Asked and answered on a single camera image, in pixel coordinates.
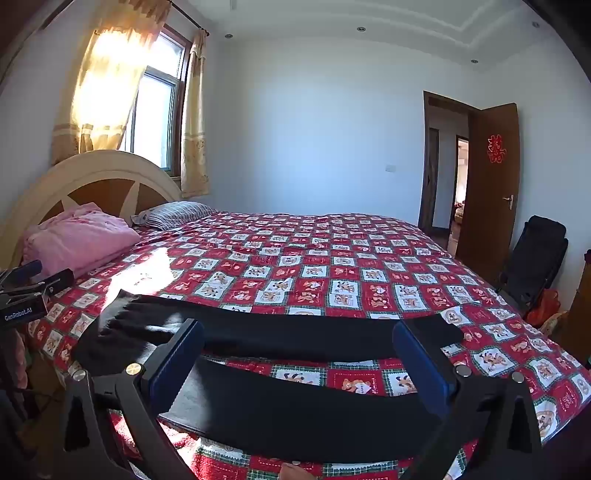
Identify cream wooden headboard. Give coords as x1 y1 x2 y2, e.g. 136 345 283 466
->
0 149 183 273

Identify red checked printed bedspread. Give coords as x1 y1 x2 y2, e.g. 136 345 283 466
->
28 210 591 480

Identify brown door frame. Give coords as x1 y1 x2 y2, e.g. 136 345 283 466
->
418 91 483 241

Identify brown wooden door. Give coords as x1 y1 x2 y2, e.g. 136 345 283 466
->
455 102 522 284

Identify red paper door decoration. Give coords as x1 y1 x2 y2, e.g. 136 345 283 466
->
485 134 505 164

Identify black pants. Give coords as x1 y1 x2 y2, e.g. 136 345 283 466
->
71 290 465 462

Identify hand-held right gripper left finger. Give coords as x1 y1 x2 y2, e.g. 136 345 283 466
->
60 318 206 480

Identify black folding chair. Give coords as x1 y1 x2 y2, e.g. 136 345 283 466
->
496 215 568 319

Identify wide yellow curtain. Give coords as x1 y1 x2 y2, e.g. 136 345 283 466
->
51 0 171 164

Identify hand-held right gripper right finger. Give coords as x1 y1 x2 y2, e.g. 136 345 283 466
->
392 318 543 480

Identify person's right hand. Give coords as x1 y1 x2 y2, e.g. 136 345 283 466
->
279 462 319 480

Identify brown wooden cabinet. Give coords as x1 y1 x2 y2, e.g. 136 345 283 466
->
561 249 591 365

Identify striped pillow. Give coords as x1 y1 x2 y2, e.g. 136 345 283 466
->
131 200 218 230

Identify narrow yellow curtain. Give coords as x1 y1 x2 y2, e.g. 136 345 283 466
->
180 28 211 199

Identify dark curtain rod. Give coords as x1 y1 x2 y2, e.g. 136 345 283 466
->
170 1 209 36

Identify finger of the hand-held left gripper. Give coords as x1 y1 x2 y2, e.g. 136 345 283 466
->
0 260 43 288
25 269 75 302

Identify red bag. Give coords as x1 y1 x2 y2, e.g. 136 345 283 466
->
526 288 561 328

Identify pink folded quilt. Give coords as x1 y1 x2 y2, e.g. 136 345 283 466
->
21 203 141 282

